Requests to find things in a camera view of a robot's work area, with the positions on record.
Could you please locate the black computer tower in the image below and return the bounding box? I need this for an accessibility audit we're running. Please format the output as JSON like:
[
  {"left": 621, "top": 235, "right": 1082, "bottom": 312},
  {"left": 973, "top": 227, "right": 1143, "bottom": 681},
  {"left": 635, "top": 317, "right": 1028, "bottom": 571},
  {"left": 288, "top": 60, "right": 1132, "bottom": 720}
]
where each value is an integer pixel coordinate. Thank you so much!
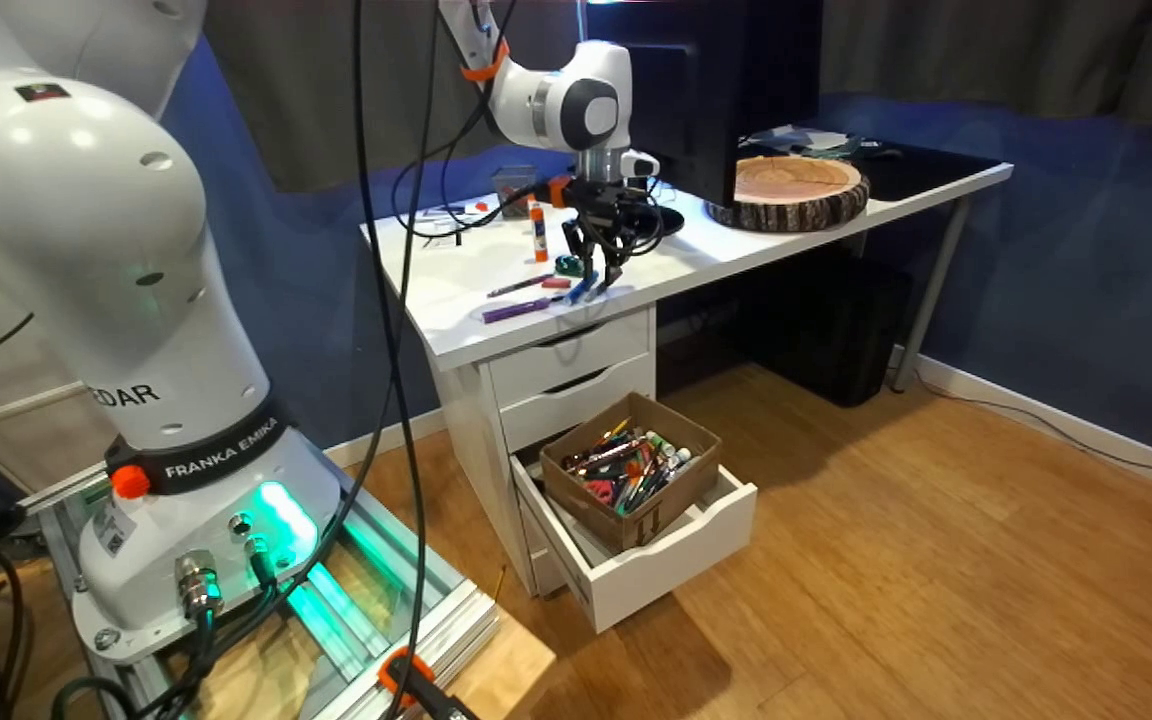
[{"left": 737, "top": 247, "right": 912, "bottom": 409}]

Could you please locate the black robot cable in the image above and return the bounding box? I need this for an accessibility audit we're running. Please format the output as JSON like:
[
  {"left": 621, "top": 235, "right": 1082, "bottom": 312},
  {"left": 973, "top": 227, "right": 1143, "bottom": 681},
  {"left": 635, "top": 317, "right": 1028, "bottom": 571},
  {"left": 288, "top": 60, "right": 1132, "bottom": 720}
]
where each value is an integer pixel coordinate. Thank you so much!
[{"left": 48, "top": 0, "right": 528, "bottom": 720}]

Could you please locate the round wooden slab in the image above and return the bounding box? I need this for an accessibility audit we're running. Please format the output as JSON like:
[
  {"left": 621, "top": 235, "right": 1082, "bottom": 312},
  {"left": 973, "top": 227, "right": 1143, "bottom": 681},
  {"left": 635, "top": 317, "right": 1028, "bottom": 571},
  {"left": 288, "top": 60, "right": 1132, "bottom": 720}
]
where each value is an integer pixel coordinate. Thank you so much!
[{"left": 712, "top": 157, "right": 869, "bottom": 233}]

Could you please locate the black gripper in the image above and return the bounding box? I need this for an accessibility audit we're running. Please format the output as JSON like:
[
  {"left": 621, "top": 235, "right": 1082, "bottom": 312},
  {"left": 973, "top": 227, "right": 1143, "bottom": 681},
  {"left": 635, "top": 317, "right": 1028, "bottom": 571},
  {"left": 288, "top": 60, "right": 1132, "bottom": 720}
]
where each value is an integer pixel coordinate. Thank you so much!
[{"left": 554, "top": 178, "right": 667, "bottom": 293}]

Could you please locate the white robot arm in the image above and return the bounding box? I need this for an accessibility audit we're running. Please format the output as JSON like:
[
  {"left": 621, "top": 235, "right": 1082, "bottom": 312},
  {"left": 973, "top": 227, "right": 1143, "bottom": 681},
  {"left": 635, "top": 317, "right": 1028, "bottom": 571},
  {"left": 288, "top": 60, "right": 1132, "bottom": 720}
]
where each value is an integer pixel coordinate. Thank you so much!
[{"left": 0, "top": 0, "right": 343, "bottom": 663}]

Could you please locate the white desk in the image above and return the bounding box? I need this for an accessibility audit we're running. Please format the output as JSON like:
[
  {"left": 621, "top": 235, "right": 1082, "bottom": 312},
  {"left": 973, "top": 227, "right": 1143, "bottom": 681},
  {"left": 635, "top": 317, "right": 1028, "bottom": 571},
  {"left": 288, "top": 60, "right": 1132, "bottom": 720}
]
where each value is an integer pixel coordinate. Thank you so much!
[{"left": 357, "top": 123, "right": 1017, "bottom": 374}]

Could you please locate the purple marker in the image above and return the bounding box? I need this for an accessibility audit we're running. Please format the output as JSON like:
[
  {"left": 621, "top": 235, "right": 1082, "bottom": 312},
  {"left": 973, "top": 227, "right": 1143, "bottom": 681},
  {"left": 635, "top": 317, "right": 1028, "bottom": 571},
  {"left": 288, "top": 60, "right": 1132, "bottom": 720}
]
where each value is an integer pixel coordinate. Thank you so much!
[{"left": 478, "top": 294, "right": 564, "bottom": 324}]

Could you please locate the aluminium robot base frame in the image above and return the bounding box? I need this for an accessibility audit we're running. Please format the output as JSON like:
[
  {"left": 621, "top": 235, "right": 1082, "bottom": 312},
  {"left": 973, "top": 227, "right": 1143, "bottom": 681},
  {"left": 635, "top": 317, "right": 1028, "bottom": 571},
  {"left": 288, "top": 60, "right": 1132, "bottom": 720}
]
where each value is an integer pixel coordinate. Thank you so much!
[{"left": 40, "top": 486, "right": 554, "bottom": 720}]

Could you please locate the cardboard box of markers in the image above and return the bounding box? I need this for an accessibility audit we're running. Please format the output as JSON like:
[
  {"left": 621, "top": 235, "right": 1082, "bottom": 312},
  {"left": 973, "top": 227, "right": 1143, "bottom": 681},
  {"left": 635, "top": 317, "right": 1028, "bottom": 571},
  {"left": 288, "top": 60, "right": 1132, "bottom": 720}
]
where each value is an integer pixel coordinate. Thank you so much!
[{"left": 538, "top": 392, "right": 725, "bottom": 548}]

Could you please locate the white drawer cabinet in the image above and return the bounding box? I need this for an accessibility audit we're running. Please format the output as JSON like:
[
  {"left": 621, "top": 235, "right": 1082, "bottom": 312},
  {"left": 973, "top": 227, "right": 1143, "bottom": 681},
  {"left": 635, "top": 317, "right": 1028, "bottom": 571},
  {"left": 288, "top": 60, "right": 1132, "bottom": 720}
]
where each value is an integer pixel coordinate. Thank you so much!
[{"left": 434, "top": 309, "right": 657, "bottom": 595}]

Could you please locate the open white drawer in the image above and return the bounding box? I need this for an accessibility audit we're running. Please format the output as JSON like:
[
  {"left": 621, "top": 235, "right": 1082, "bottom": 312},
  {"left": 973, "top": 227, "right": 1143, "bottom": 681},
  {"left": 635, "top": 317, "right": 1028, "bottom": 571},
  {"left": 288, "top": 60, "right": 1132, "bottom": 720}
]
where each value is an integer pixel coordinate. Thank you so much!
[{"left": 507, "top": 453, "right": 761, "bottom": 636}]

